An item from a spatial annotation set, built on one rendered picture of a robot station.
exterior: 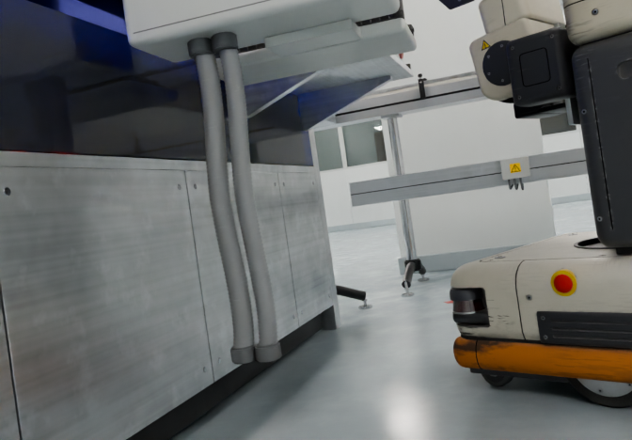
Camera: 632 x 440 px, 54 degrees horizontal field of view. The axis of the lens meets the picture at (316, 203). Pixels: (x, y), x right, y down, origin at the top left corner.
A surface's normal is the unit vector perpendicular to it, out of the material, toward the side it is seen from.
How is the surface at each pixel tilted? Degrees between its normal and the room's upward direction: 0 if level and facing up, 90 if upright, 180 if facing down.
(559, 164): 90
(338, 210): 90
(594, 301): 90
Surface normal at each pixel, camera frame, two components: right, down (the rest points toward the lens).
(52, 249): 0.94, -0.14
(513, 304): -0.70, 0.10
